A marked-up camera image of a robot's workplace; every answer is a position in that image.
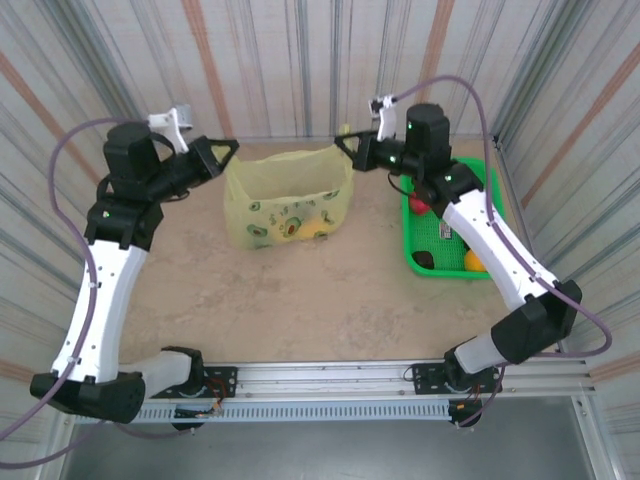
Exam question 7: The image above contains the yellow fake lemon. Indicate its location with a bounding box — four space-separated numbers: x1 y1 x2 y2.
299 219 331 240

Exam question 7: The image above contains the green plastic basket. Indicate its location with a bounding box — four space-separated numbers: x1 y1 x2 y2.
401 157 506 280

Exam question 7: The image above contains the fake orange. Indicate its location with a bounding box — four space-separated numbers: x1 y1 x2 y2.
463 249 489 274

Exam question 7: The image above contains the grey slotted cable duct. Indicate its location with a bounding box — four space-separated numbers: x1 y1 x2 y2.
137 401 454 424

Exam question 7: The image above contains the yellow printed plastic bag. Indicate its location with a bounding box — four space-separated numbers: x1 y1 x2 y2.
223 124 355 251

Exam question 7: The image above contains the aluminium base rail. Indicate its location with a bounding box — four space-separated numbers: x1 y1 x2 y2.
107 357 599 401

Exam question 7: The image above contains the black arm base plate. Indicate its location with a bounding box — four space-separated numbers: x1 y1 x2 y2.
410 360 501 396
149 366 239 400

